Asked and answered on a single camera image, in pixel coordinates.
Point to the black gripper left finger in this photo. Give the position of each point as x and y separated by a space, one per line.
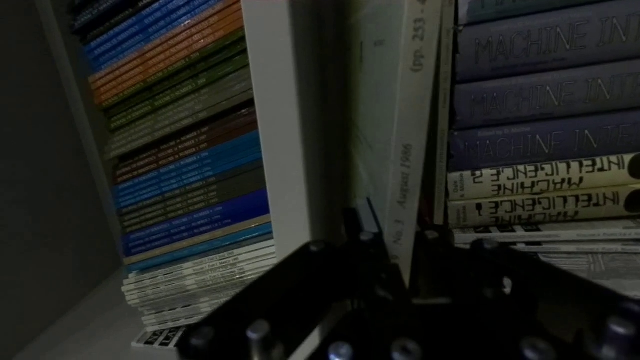
361 233

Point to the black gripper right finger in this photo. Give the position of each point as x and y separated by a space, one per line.
481 281

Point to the cream journal August 1966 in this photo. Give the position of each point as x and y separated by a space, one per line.
413 100

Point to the shelf label sticker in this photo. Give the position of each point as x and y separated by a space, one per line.
157 337

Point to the thin white booklet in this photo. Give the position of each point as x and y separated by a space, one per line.
567 236

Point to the grey metal bookshelf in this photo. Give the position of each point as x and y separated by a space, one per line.
276 133

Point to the white thin journals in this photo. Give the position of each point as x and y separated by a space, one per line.
201 282

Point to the blue and black journals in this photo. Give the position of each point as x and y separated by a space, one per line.
192 201

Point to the green and brown journals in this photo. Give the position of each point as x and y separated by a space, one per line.
181 113

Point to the orange thin journals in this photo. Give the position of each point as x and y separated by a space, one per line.
167 56

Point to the blue thin journals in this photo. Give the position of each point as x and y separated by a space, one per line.
152 33

